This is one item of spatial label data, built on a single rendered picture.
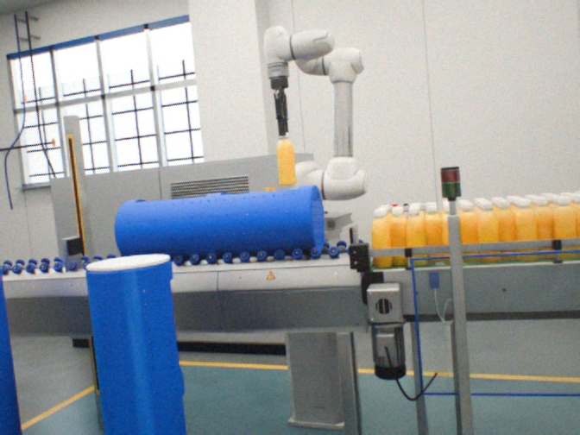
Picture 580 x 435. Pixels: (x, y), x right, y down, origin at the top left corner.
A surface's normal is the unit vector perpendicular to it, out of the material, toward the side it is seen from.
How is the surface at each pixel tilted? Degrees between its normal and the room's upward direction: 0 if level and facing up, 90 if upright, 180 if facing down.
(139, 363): 90
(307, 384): 90
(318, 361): 90
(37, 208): 90
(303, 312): 109
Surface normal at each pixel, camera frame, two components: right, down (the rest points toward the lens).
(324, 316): -0.20, 0.40
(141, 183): -0.36, 0.10
